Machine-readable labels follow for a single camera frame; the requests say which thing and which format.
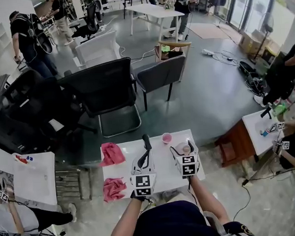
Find green plastic bottle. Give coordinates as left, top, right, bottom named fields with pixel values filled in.
left=271, top=102, right=288, bottom=117

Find clear plastic cup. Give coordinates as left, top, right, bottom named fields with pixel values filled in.
left=174, top=141, right=193, bottom=157

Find metal bar rack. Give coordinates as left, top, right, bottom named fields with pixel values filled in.
left=54, top=165, right=94, bottom=202

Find crumpled pink towel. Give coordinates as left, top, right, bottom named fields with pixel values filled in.
left=102, top=176, right=128, bottom=204
left=98, top=141, right=127, bottom=168

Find cardboard boxes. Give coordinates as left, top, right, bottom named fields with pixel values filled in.
left=237, top=28, right=282, bottom=60

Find pink plastic cup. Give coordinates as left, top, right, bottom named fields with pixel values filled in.
left=161, top=132, right=173, bottom=145

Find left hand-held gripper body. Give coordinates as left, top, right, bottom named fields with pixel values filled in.
left=129, top=173, right=159, bottom=203

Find grey harness strap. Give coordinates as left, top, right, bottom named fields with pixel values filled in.
left=203, top=209, right=233, bottom=236

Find black mesh cantilever chair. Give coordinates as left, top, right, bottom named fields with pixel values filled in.
left=57, top=56, right=143, bottom=141

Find white mesh chair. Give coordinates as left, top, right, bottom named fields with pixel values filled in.
left=71, top=30, right=122, bottom=70

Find white sink on cabinet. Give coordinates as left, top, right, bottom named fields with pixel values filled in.
left=241, top=107, right=287, bottom=157

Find person's right forearm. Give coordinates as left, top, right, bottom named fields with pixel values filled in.
left=189, top=173, right=230, bottom=227

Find black floor cable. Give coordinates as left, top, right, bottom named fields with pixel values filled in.
left=230, top=166, right=295, bottom=222

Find black office chair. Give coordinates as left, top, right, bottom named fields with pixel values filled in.
left=0, top=66, right=98, bottom=156
left=69, top=1, right=102, bottom=43

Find white table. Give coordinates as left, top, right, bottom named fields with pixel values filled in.
left=124, top=1, right=186, bottom=46

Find person's dark shirt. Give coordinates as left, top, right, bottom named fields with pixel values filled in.
left=96, top=196, right=257, bottom=236

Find white sink basin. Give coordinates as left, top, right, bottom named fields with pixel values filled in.
left=10, top=150, right=59, bottom=208

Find black cable bundle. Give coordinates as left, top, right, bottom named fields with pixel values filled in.
left=238, top=59, right=269, bottom=98

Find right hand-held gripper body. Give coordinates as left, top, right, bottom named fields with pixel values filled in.
left=175, top=154, right=201, bottom=180

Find light wooden chair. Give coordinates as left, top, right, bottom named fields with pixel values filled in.
left=154, top=39, right=193, bottom=63

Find person's left forearm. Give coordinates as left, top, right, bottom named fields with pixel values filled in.
left=107, top=195, right=151, bottom=236

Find grey upholstered chair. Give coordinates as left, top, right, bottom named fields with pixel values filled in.
left=131, top=54, right=190, bottom=112

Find red and white tube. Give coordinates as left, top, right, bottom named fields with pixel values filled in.
left=14, top=153, right=35, bottom=165

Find beige floor rug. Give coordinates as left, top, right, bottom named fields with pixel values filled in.
left=186, top=19, right=243, bottom=47

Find standing fan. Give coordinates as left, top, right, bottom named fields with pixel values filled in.
left=251, top=11, right=276, bottom=60

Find brown wooden cabinet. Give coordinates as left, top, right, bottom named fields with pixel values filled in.
left=213, top=118, right=261, bottom=169

